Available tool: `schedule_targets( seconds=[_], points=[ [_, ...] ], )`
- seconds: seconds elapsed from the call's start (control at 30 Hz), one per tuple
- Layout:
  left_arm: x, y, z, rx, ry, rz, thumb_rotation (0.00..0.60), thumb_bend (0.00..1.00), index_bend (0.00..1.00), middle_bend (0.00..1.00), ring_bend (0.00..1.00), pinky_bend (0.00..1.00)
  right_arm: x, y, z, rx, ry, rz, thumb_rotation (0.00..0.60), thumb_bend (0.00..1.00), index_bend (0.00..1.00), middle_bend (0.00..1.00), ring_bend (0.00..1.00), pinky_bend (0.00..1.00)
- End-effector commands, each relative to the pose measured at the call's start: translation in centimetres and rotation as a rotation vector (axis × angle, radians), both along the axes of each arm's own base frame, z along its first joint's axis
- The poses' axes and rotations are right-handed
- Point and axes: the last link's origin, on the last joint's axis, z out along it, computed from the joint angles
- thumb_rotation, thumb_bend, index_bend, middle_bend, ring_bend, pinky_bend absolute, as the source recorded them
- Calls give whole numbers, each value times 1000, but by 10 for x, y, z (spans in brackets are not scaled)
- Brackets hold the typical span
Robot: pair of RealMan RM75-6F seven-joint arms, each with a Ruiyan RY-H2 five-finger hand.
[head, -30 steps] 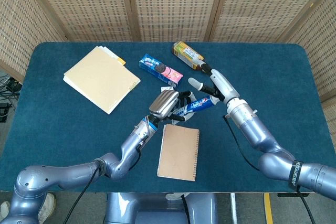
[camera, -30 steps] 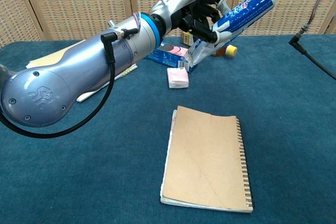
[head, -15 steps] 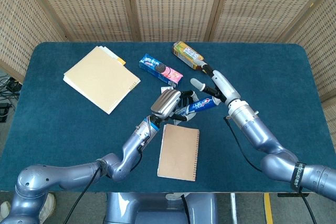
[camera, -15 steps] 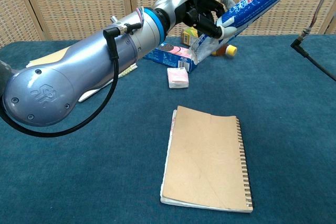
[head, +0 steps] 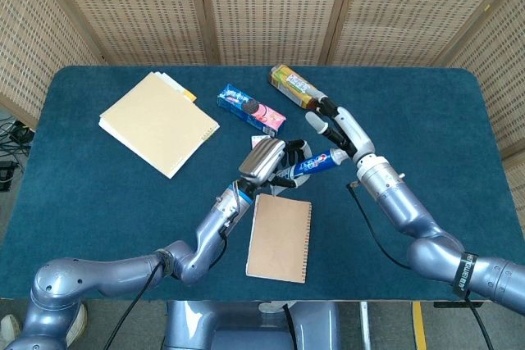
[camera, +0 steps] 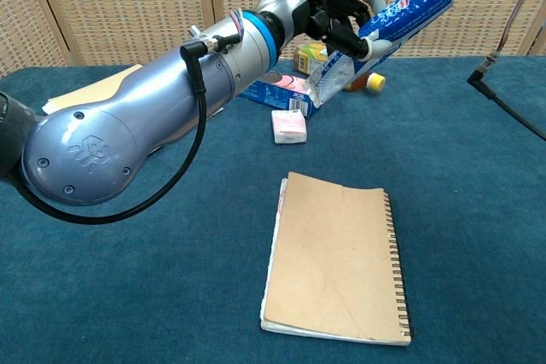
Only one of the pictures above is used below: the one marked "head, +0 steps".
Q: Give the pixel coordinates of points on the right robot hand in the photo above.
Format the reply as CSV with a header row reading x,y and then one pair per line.
x,y
354,133

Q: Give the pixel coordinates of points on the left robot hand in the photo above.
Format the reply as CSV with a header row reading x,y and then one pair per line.
x,y
262,159

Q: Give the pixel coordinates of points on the blue white toothpaste tube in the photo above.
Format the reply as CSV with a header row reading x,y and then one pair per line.
x,y
313,163

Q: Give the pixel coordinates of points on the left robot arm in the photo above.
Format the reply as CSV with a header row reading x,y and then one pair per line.
x,y
123,268

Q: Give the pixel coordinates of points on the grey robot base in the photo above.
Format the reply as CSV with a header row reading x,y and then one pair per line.
x,y
246,325

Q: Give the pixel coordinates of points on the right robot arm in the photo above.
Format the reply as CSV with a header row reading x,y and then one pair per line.
x,y
410,210

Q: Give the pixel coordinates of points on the yellow tea bottle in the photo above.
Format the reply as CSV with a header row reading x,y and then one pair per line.
x,y
293,85

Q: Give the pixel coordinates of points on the pink tissue pack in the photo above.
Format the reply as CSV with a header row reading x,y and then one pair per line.
x,y
256,141

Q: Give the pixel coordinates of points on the blue cookie box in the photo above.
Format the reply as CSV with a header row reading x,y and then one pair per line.
x,y
250,108

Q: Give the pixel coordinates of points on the brown spiral notebook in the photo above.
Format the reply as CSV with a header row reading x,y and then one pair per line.
x,y
279,239

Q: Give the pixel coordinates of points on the woven folding screen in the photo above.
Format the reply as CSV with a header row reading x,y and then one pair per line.
x,y
266,5

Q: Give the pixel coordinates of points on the teal table cloth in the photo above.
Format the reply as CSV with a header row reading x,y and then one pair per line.
x,y
102,210

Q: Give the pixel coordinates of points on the white shoe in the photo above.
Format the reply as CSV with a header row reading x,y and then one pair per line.
x,y
78,323
10,327

